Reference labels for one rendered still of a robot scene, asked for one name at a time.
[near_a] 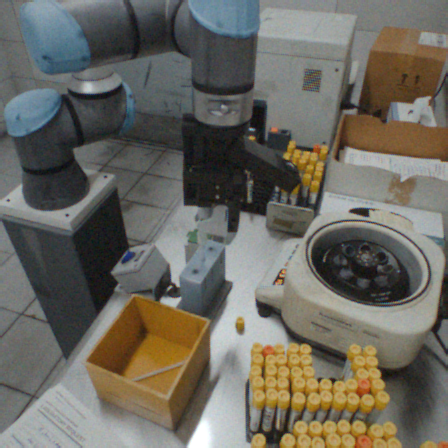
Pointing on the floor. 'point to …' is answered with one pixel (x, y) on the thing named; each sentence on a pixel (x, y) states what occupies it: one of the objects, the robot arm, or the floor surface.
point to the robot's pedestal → (72, 266)
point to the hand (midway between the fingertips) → (232, 237)
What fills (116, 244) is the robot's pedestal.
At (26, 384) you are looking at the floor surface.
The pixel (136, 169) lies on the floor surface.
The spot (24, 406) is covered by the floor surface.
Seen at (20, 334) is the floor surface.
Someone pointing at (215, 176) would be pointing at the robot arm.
